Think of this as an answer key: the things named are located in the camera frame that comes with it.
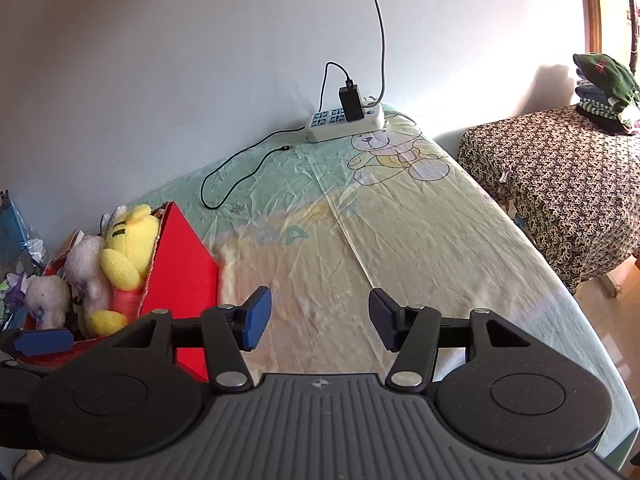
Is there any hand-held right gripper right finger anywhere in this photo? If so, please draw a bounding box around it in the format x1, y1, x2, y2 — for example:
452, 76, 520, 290
368, 288, 532, 393

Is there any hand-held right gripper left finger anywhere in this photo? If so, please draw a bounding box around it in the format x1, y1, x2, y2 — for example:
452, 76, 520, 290
105, 286, 274, 394

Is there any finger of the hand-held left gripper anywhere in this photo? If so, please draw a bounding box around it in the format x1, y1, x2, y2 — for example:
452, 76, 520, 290
0, 327, 74, 361

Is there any white plush with checked bow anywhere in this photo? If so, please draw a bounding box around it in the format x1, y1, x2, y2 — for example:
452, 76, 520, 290
25, 275, 72, 330

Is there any red cardboard box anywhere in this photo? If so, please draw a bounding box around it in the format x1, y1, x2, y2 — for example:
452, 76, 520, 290
15, 201, 221, 382

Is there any white plush rabbit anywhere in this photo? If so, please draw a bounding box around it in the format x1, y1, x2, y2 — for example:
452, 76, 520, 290
64, 234, 108, 313

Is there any yellow plush tiger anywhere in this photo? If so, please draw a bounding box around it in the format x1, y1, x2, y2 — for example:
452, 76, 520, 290
81, 203, 160, 339

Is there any clear plastic bag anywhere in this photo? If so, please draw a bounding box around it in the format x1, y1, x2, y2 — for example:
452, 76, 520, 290
20, 237, 49, 269

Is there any blue paper bag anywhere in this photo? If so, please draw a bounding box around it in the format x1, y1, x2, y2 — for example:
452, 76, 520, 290
0, 194, 31, 261

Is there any white power strip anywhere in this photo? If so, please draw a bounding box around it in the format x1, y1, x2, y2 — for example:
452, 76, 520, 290
306, 104, 386, 143

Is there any black charger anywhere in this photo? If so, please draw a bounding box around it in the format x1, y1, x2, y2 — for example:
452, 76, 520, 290
338, 79, 367, 123

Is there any black charging cable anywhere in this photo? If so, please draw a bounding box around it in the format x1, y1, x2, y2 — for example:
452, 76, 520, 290
201, 61, 351, 209

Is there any grey power strip cable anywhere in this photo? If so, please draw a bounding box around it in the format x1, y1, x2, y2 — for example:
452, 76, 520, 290
361, 0, 387, 107

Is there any wooden window frame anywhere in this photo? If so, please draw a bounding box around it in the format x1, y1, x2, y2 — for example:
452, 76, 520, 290
580, 0, 607, 56

